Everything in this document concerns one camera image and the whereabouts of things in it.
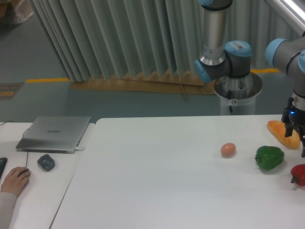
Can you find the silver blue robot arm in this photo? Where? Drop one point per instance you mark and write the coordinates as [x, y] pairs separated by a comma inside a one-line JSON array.
[[228, 65]]

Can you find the brown egg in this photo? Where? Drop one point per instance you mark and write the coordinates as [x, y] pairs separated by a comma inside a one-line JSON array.
[[228, 149]]

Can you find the red bell pepper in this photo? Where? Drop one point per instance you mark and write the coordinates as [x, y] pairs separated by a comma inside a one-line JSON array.
[[298, 175]]

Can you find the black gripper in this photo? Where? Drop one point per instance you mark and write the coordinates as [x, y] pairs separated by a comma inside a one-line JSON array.
[[294, 118]]

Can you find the brown cardboard floor sheet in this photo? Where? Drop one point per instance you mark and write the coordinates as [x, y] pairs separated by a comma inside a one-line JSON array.
[[185, 85]]

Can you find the silver closed laptop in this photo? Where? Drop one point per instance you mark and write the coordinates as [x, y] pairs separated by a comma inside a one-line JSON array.
[[57, 134]]

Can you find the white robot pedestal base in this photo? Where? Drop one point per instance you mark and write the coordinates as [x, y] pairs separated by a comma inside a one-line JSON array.
[[238, 95]]

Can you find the pale green curtain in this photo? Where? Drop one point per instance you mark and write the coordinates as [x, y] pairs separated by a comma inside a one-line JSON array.
[[101, 38]]

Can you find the black keyboard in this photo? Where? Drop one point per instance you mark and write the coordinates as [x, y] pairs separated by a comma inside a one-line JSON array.
[[3, 162]]

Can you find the green bell pepper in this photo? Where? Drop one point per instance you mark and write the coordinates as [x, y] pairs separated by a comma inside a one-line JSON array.
[[269, 157]]

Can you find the grey sleeved forearm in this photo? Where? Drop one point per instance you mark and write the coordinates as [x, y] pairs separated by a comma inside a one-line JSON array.
[[7, 203]]

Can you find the golden bread loaf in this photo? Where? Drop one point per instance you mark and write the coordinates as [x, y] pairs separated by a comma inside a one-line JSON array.
[[277, 128]]

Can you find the person's hand on mouse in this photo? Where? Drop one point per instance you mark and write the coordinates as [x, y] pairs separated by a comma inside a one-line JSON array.
[[15, 184]]

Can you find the silver aluminium frame bar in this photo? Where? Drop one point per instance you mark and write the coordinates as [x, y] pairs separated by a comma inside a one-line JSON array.
[[292, 12]]

